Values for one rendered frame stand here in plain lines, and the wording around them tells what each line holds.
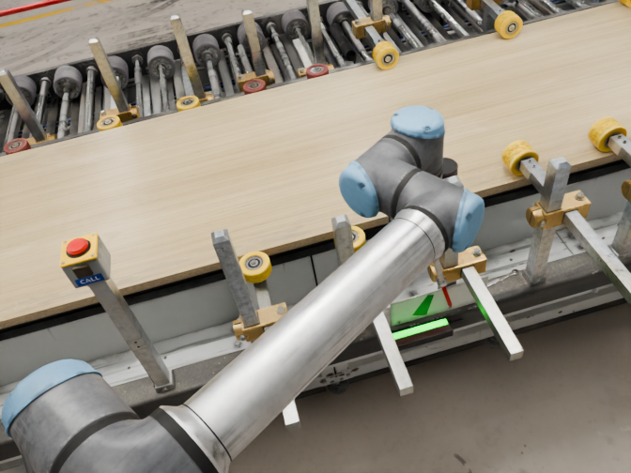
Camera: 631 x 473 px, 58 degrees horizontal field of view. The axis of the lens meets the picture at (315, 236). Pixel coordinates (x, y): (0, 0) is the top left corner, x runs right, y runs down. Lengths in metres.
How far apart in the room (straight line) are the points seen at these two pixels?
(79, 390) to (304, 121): 1.32
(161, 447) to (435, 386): 1.68
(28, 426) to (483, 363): 1.82
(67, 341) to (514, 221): 1.31
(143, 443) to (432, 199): 0.50
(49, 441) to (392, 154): 0.62
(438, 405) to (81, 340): 1.24
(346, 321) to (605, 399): 1.68
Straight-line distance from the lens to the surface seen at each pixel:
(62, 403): 0.72
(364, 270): 0.75
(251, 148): 1.79
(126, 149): 1.97
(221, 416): 0.66
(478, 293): 1.39
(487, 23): 2.43
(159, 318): 1.66
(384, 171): 0.91
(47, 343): 1.73
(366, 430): 2.16
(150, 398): 1.55
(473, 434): 2.16
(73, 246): 1.17
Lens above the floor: 1.96
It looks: 46 degrees down
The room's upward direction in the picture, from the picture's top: 11 degrees counter-clockwise
